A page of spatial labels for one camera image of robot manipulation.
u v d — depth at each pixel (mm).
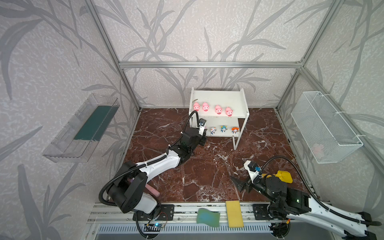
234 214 733
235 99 789
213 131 829
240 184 618
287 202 549
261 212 726
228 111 707
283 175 843
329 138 628
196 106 727
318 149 735
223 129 845
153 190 789
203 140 750
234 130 842
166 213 727
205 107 727
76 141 632
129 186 428
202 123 712
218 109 716
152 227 719
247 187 609
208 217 715
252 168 578
